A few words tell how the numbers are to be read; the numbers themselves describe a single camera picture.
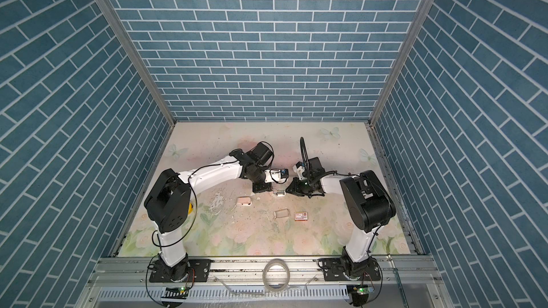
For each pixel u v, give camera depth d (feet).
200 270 2.42
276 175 2.54
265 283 2.28
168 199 1.67
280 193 3.05
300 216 2.82
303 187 2.77
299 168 2.98
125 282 2.38
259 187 2.58
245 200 2.90
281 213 2.86
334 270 2.42
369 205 1.60
